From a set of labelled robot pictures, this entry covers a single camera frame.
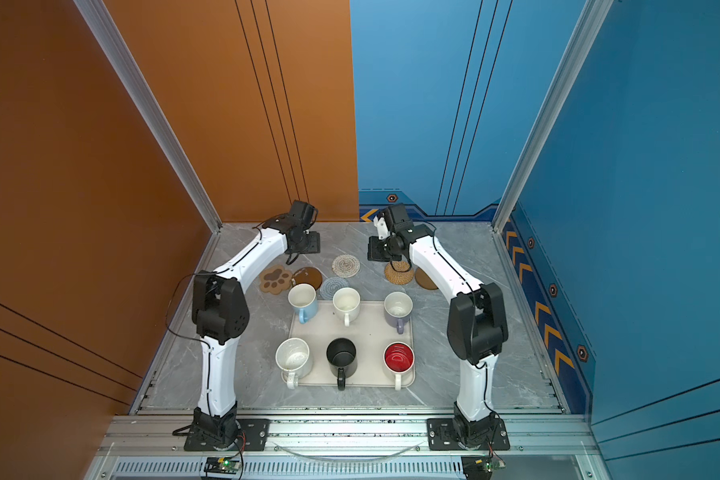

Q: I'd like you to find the right green circuit board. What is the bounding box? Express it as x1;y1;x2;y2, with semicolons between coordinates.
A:
461;456;506;480

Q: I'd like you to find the left green circuit board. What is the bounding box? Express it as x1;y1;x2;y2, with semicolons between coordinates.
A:
202;456;244;479

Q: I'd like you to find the glossy brown round coaster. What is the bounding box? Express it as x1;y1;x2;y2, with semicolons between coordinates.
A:
292;267;323;290

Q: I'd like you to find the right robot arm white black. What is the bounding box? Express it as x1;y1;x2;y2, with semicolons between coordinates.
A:
368;205;509;450

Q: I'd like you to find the white woven rope coaster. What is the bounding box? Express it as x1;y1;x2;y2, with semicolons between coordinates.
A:
332;254;361;278

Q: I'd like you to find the green circuit board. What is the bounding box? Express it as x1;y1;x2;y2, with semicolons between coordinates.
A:
461;456;506;480
202;456;244;479

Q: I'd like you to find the cork paw print coaster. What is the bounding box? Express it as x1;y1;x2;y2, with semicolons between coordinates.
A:
259;265;293;295

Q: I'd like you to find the white mug back centre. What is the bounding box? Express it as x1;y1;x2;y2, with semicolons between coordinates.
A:
332;287;361;327

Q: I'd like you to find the lavender mug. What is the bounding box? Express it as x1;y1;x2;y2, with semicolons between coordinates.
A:
384;292;414;335

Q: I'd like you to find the black mug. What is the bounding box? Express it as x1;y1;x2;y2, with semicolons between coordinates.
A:
326;338;358;391

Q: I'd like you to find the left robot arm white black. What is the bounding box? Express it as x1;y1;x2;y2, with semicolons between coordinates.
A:
173;200;320;451

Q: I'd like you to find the cream serving tray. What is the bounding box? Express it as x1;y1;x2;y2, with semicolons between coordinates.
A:
289;300;414;388

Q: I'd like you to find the red inside white mug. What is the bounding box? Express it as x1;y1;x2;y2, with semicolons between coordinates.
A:
383;342;415;391

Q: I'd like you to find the tan rattan woven coaster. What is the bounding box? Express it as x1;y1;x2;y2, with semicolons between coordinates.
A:
384;260;415;285

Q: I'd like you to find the blue grey woven coaster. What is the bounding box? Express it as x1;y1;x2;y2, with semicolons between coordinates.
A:
319;277;349;301

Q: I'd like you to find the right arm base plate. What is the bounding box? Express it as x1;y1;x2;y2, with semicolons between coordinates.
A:
426;417;511;452

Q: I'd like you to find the white mug front left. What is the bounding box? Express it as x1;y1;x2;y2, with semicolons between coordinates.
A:
275;337;314;390

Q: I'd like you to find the light blue mug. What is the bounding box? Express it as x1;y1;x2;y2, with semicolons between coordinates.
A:
288;283;318;324

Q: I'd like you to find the plain brown cork coaster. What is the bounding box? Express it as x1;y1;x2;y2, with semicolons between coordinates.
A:
414;268;438;291

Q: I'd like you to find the aluminium front rail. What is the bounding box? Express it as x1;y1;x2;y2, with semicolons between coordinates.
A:
96;409;599;456

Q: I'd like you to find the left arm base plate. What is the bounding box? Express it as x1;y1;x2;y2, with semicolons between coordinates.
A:
183;418;270;452

